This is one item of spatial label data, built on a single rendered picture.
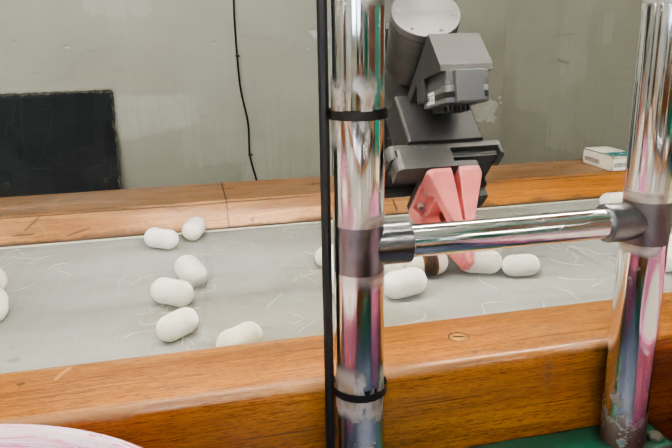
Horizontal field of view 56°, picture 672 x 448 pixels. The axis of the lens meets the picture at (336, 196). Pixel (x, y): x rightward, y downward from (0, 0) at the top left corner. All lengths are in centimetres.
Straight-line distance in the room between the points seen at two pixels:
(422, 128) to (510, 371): 24
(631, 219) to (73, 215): 52
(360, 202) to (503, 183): 50
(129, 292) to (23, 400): 19
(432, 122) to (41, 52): 211
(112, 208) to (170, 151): 188
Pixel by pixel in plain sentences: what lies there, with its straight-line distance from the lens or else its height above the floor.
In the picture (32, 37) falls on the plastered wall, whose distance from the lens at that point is 254.
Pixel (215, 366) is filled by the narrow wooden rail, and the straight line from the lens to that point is 35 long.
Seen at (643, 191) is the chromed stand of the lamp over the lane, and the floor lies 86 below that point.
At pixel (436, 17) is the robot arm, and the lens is 54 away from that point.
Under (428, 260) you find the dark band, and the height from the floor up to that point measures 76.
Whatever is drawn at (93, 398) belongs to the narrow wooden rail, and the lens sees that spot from 34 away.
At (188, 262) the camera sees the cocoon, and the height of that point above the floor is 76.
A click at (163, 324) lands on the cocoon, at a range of 43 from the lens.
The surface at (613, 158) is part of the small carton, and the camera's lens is 85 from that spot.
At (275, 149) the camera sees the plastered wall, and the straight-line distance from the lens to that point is 261.
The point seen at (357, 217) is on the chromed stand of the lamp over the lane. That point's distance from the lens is 27.
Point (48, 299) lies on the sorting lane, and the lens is 54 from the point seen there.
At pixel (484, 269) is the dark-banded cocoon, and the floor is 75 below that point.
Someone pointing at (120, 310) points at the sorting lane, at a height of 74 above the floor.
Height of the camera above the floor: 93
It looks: 14 degrees down
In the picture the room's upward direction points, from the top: 1 degrees counter-clockwise
